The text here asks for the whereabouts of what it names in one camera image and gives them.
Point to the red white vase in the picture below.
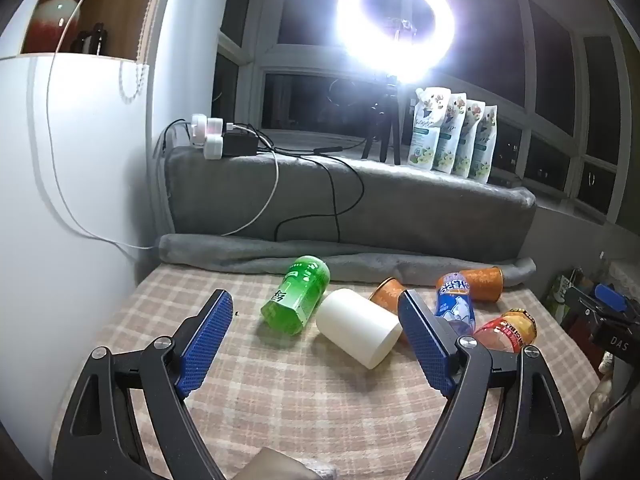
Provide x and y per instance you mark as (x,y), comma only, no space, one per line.
(55,10)

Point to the black power adapter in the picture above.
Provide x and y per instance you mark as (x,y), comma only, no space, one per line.
(240,144)

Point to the white cabinet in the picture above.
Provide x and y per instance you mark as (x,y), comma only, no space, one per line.
(85,310)

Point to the green plastic bottle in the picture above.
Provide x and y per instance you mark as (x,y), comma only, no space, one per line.
(296,294)

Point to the clear plastic bag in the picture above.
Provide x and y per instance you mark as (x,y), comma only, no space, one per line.
(285,466)

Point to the red plastic bottle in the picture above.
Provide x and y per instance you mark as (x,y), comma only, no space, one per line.
(506,332)

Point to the grey blanket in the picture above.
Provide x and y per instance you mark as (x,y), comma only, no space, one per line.
(380,200)

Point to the black tripod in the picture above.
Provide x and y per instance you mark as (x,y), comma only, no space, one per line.
(389,125)

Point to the blue plastic bottle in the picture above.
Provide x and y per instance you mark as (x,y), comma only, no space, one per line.
(454,306)

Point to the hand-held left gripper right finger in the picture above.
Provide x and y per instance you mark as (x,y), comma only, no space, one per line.
(425,347)

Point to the green box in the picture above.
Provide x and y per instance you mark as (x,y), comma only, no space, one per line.
(560,292)

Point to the white green refill pouch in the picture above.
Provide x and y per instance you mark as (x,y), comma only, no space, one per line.
(470,147)
(487,152)
(425,132)
(452,140)

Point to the orange paper cup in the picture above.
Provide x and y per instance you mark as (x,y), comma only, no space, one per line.
(386,296)
(482,283)

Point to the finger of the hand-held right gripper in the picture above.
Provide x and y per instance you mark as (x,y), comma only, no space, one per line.
(609,294)

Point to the plaid bed sheet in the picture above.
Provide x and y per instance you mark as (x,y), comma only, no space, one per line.
(310,400)

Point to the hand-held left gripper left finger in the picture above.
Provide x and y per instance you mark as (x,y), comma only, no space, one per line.
(205,346)

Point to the white cup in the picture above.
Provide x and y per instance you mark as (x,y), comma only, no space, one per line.
(357,327)

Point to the white plug adapters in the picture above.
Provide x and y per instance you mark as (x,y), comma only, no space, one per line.
(212,145)

